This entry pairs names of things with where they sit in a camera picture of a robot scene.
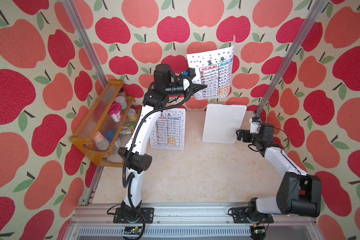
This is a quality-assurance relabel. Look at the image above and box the white menu rack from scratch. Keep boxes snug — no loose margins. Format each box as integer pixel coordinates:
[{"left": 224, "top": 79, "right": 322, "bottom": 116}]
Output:
[
  {"left": 202, "top": 104, "right": 247, "bottom": 144},
  {"left": 149, "top": 107, "right": 187, "bottom": 151}
]

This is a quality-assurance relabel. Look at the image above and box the aluminium corner post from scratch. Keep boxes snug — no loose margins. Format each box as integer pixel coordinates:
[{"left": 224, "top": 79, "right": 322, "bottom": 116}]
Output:
[
  {"left": 62, "top": 0, "right": 108, "bottom": 88},
  {"left": 255, "top": 0, "right": 329, "bottom": 117}
]

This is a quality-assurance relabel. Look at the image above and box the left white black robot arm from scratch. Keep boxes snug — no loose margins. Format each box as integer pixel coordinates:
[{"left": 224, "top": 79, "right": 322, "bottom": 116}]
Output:
[{"left": 114, "top": 64, "right": 206, "bottom": 223}]

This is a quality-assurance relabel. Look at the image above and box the pink capped clear bottle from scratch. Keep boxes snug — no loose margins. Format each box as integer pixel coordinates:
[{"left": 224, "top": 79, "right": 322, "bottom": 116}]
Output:
[{"left": 93, "top": 131, "right": 110, "bottom": 151}]

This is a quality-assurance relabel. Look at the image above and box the green label snack packet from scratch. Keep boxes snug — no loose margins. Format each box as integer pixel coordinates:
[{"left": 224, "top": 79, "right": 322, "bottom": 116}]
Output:
[{"left": 120, "top": 121, "right": 137, "bottom": 135}]

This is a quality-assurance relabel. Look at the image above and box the blue lid white jar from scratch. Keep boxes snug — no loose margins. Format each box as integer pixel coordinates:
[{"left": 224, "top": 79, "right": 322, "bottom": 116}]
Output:
[{"left": 105, "top": 130, "right": 121, "bottom": 148}]

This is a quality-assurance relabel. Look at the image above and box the white lidded jar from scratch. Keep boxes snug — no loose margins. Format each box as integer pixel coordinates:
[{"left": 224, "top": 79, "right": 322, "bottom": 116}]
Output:
[{"left": 115, "top": 96, "right": 128, "bottom": 110}]

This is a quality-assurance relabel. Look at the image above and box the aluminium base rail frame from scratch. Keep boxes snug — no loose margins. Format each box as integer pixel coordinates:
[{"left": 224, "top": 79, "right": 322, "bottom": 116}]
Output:
[{"left": 62, "top": 203, "right": 324, "bottom": 240}]

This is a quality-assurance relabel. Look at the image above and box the orange wooden shelf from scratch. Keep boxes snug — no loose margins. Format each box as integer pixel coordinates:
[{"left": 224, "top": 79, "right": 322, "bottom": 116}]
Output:
[{"left": 70, "top": 80, "right": 134, "bottom": 168}]

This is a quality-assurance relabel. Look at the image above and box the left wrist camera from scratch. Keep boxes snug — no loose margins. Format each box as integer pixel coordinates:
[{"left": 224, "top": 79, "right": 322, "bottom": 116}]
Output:
[{"left": 180, "top": 68, "right": 196, "bottom": 90}]

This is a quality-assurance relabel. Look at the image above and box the left aluminium corner post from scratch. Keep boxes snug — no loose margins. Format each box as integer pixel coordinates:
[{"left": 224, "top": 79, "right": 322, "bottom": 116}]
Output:
[{"left": 62, "top": 0, "right": 108, "bottom": 88}]

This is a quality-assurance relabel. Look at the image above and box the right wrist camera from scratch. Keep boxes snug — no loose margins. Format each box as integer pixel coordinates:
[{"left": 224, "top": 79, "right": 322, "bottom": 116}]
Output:
[{"left": 250, "top": 117, "right": 261, "bottom": 134}]

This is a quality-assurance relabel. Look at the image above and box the magenta lid white cup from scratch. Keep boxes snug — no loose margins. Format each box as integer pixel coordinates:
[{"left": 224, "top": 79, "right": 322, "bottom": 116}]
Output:
[{"left": 108, "top": 102, "right": 122, "bottom": 123}]

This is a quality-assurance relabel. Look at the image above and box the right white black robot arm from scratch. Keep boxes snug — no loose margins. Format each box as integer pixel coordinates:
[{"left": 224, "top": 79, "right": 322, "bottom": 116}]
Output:
[{"left": 233, "top": 122, "right": 322, "bottom": 224}]

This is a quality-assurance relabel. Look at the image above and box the right aluminium corner post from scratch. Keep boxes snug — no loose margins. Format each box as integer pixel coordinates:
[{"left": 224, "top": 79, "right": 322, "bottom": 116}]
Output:
[{"left": 255, "top": 0, "right": 329, "bottom": 117}]

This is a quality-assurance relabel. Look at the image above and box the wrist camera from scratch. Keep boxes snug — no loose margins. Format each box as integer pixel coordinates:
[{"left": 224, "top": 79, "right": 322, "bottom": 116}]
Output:
[
  {"left": 250, "top": 117, "right": 261, "bottom": 134},
  {"left": 180, "top": 68, "right": 196, "bottom": 90}
]

